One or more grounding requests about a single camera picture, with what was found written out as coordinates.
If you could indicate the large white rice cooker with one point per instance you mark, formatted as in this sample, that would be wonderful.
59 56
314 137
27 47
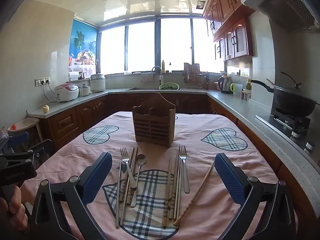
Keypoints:
98 83

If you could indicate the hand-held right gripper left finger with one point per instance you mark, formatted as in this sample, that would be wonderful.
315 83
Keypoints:
98 175

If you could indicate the wall power outlet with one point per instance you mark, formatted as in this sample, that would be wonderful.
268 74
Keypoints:
43 81

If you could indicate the kitchen sink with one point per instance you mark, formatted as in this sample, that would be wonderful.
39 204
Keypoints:
142 89

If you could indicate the white and pink rice cooker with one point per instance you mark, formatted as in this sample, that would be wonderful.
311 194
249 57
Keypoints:
66 92

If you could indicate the pink plaid-heart tablecloth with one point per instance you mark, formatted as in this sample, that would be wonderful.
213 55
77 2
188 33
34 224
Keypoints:
200 122

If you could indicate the curved sink faucet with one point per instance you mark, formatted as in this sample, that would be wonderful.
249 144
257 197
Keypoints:
160 75

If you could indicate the wooden wall cabinets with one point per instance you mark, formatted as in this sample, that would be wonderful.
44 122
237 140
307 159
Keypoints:
232 12

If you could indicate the person's left hand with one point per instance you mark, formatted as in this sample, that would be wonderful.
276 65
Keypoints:
13 206

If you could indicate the green cup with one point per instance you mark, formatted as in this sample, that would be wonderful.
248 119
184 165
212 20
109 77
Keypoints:
233 87

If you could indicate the black wok with lid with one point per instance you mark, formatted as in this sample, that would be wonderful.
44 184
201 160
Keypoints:
292 100

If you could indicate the tropical wall poster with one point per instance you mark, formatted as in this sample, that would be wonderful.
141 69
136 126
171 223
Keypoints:
83 42

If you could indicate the electric kettle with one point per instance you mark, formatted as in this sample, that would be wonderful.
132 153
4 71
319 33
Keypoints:
223 85

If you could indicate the wooden utensil holder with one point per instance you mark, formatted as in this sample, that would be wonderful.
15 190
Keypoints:
153 125

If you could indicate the large kitchen window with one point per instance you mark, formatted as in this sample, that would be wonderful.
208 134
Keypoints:
142 45

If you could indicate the gas stove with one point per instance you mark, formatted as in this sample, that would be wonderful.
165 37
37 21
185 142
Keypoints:
287 125

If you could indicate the silver spoon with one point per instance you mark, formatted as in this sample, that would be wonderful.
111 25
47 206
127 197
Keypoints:
141 159

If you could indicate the green basin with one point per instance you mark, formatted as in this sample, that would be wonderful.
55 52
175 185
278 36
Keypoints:
169 87

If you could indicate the silver metal chopstick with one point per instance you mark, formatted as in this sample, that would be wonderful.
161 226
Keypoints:
176 210
118 200

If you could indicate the paper towel roll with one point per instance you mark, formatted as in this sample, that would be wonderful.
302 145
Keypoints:
74 75

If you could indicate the round wooden stool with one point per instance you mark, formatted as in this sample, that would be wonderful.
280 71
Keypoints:
25 125

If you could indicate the yellow apple-shaped ornament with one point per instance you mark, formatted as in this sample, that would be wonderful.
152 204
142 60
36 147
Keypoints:
46 109

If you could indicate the dish rack with boards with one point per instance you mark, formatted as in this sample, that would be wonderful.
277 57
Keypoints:
192 75

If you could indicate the light bamboo chopstick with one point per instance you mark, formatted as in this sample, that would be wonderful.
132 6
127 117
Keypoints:
195 195

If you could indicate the small white pot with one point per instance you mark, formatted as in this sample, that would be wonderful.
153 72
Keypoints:
85 90

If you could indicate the steel range hood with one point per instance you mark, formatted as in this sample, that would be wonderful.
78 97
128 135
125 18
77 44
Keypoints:
282 2

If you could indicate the yellow bottle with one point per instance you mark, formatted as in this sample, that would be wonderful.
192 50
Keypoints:
163 66

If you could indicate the condiment jars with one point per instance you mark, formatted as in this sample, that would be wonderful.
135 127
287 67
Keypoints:
246 90

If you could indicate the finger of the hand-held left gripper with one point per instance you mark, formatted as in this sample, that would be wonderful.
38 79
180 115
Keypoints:
15 157

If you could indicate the grey kitchen countertop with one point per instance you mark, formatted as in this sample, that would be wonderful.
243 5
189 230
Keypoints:
250 110

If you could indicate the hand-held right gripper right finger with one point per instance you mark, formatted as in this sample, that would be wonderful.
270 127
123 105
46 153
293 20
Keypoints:
230 180

